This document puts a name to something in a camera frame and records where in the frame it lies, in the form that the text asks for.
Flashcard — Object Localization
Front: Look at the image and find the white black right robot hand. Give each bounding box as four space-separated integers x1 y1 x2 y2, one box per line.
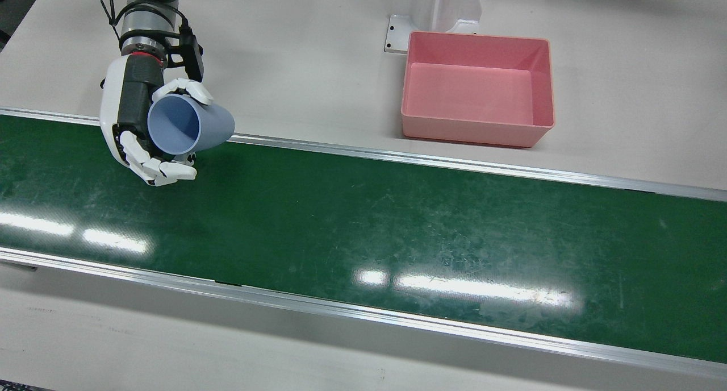
99 54 214 187

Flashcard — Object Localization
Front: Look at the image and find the light blue plastic cup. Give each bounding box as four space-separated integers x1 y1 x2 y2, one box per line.
148 94 236 156

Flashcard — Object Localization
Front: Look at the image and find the pink plastic box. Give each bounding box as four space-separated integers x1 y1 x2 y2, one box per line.
400 31 555 148

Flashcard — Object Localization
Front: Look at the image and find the green conveyor belt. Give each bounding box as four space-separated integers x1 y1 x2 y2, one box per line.
0 108 727 380

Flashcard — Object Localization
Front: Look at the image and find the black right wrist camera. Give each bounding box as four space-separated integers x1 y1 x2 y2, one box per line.
178 32 205 84

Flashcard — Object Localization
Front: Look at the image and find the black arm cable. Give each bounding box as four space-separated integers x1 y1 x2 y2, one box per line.
95 0 123 40

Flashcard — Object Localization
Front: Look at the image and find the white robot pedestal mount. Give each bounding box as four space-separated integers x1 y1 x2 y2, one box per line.
385 0 483 55

